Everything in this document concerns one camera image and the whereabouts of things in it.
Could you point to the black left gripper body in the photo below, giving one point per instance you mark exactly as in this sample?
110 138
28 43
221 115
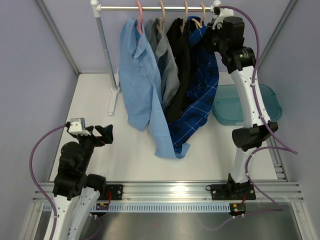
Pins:
88 143

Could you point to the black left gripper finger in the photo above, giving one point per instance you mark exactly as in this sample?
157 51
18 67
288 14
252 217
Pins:
89 131
106 134

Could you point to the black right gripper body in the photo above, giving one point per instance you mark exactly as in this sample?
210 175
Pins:
213 41

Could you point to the beige hanger of plaid shirt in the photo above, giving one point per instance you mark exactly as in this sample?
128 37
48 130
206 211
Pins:
203 15

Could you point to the blue plaid shirt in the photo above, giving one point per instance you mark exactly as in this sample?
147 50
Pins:
203 84

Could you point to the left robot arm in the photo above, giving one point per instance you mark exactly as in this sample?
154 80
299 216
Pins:
75 191

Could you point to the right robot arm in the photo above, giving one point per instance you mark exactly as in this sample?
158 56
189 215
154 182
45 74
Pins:
240 63

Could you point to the black shirt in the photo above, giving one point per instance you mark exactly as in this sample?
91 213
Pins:
178 40

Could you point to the beige hanger with black shirt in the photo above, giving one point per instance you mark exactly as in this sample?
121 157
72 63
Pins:
184 20

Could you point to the grey shirt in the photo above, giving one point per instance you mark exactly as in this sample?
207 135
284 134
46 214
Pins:
165 61

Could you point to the beige hanger with grey shirt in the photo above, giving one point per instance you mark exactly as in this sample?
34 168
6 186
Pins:
160 25

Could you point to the light blue shirt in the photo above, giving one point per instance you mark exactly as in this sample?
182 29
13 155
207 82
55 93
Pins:
140 82

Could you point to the pink plastic hanger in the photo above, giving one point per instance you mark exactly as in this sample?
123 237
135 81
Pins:
140 18

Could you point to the white and chrome clothes rack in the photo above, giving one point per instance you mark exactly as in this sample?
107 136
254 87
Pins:
97 8

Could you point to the teal transparent plastic tray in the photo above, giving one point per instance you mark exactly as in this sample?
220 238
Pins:
227 107

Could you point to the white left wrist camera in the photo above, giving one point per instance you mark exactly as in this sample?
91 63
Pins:
77 126

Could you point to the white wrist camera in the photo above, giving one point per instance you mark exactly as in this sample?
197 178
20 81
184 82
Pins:
219 14
77 126

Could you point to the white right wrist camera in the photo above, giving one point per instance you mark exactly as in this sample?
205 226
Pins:
219 14

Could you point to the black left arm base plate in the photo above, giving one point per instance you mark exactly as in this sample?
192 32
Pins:
112 192

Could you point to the light blue slotted cable duct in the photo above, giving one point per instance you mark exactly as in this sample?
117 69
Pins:
117 207

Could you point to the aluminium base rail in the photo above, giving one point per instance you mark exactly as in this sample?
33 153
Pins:
198 191

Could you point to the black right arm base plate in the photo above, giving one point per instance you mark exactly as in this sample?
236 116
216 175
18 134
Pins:
225 192

